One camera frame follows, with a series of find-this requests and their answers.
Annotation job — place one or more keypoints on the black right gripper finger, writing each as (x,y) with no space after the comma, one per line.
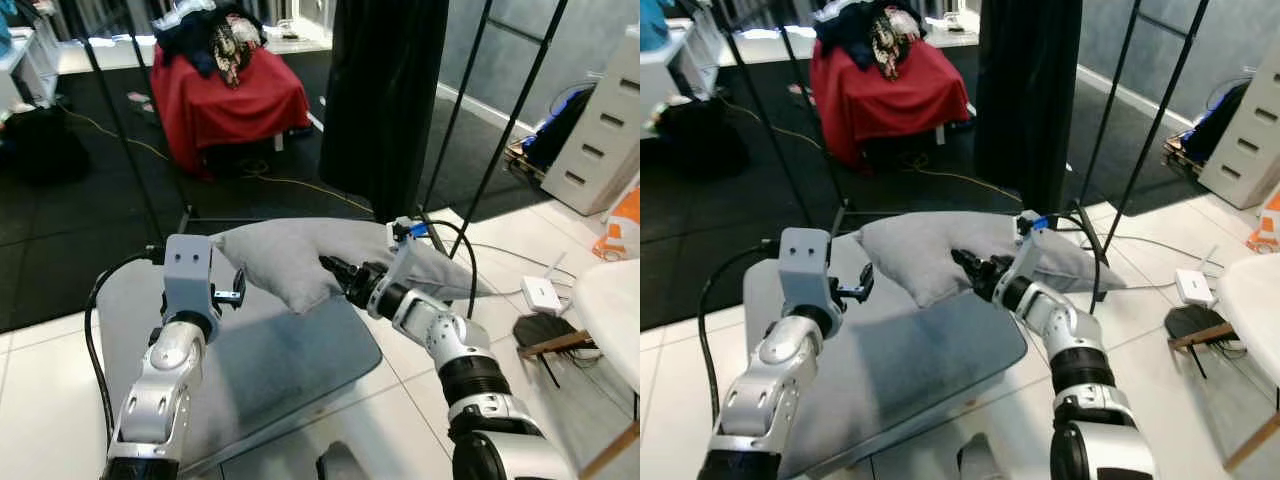
(336,268)
(966,262)

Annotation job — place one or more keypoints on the grey pillow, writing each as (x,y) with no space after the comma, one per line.
(280,260)
(920,250)

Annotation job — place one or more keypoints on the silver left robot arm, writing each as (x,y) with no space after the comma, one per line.
(770,390)
(160,390)

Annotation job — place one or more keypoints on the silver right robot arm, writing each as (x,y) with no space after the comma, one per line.
(465,365)
(1085,365)

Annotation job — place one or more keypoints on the white chair with wooden legs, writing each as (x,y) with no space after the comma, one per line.
(1255,310)
(610,310)

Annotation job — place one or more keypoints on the black hanging curtain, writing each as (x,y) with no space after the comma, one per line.
(1030,100)
(385,100)

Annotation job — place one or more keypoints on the white router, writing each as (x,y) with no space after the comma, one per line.
(1195,287)
(542,294)

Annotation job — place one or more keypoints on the red cloth covered table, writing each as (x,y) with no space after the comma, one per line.
(225,105)
(885,100)

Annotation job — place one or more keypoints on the black bag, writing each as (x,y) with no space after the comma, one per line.
(40,145)
(705,135)

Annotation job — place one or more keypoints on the black metal clothes rack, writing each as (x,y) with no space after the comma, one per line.
(520,105)
(1155,110)

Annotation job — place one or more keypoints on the orange and white bag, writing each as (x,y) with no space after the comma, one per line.
(1266,225)
(622,225)

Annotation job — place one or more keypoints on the pile of dark clothes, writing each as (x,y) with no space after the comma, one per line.
(205,40)
(860,35)

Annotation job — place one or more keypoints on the dark blue bag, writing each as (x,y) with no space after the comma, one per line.
(560,125)
(1215,120)

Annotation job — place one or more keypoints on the white shelf unit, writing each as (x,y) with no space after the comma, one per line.
(25,65)
(680,65)

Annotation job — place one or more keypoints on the white drawer cabinet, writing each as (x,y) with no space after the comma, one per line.
(605,140)
(1250,140)

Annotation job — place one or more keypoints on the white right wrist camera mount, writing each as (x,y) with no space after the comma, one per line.
(408,258)
(1030,250)

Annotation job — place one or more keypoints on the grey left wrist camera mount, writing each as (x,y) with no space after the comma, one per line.
(188,270)
(805,265)

